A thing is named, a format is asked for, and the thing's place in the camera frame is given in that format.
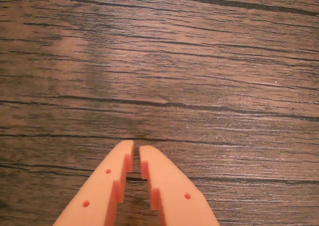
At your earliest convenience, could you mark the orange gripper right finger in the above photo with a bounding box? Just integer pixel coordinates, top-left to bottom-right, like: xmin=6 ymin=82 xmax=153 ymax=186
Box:
xmin=139 ymin=145 xmax=220 ymax=226

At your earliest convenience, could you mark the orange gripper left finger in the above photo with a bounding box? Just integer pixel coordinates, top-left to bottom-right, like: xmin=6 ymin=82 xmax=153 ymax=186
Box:
xmin=52 ymin=140 xmax=136 ymax=226

